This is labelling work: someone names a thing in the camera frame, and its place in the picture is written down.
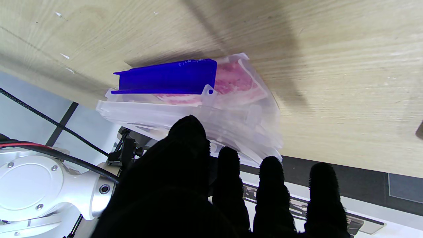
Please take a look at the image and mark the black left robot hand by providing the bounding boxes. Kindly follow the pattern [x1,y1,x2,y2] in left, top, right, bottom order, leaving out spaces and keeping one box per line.
[91,115,351,238]

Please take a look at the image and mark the clear container with blue clips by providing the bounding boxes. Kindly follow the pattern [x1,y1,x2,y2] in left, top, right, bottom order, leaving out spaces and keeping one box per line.
[96,53,283,167]

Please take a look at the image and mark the raw bacon slice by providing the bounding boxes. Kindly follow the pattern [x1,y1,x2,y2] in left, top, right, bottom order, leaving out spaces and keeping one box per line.
[155,61,268,106]

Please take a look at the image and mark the printed black gas stove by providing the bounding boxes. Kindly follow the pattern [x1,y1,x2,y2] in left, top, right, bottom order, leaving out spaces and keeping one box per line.
[243,183,385,235]

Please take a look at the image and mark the right arm black red cables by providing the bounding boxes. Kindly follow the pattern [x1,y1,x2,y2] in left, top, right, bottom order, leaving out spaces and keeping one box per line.
[0,88,119,184]

